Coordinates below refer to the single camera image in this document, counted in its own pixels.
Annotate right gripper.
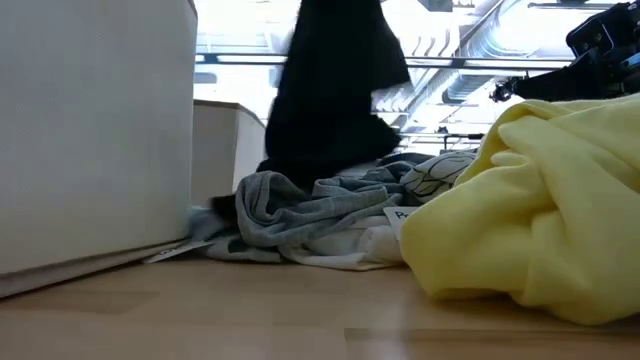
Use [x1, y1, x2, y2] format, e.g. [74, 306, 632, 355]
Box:
[513, 2, 640, 101]

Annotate yellow garment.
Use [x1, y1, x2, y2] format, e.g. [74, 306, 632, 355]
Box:
[399, 92, 640, 326]

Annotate heather grey garment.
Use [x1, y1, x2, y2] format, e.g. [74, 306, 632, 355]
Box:
[234, 152, 436, 251]

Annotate white garment with black lines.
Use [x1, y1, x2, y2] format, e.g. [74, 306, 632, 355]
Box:
[399, 151, 477, 204]

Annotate handwritten white paper tag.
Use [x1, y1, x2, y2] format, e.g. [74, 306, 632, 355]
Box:
[383, 206, 421, 241]

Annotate white pants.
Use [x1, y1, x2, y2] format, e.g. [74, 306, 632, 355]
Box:
[279, 214, 407, 272]

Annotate beige fabric bin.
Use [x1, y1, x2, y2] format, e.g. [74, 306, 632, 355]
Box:
[0, 0, 199, 300]
[191, 98, 267, 209]

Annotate small white paper tag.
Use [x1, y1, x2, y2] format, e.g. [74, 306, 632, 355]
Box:
[143, 240, 214, 265]

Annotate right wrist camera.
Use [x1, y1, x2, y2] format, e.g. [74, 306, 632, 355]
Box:
[566, 13, 617, 57]

